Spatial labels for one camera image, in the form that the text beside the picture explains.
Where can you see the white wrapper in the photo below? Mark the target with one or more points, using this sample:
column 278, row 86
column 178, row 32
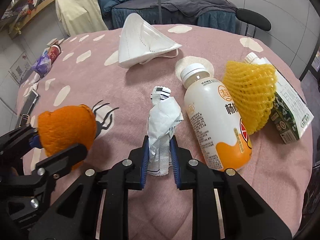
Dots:
column 162, row 120

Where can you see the purple packet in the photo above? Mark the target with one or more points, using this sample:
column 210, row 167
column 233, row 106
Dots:
column 42, row 66

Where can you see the white face mask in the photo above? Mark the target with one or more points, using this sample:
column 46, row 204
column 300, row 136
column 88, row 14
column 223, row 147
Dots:
column 140, row 42

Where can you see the yellow foam fruit net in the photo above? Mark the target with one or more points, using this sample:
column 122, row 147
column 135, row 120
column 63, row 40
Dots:
column 250, row 95

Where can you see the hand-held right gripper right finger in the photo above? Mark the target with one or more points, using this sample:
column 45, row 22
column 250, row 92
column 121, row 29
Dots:
column 175, row 162

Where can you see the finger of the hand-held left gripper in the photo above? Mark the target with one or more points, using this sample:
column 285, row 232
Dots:
column 22, row 135
column 62, row 157

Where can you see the dark phone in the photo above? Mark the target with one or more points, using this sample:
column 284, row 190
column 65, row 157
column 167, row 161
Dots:
column 23, row 120

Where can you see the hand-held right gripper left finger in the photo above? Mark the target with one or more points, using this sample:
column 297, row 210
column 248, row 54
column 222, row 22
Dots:
column 144, row 162

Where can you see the cream cloth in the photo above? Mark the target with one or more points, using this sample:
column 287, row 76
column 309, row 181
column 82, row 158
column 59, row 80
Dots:
column 77, row 7

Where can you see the white and orange drink bottle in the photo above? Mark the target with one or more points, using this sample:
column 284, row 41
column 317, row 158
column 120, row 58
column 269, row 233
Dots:
column 210, row 120

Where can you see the wooden cabinet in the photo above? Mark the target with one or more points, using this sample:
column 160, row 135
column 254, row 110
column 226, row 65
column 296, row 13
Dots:
column 25, row 7

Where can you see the silver phone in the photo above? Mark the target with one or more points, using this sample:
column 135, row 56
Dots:
column 30, row 101

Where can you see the pink dotted tablecloth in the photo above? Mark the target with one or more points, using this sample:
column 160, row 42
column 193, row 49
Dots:
column 100, row 80

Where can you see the green and white carton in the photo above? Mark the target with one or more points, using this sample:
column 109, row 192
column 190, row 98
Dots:
column 287, row 115

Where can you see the orange peel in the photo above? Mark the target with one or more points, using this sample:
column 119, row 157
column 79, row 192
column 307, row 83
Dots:
column 67, row 127

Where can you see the black chair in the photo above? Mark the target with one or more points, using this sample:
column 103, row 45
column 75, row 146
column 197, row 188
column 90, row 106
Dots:
column 252, row 21

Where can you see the grey blanket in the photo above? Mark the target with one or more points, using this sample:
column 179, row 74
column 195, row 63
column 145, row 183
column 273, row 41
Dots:
column 190, row 3

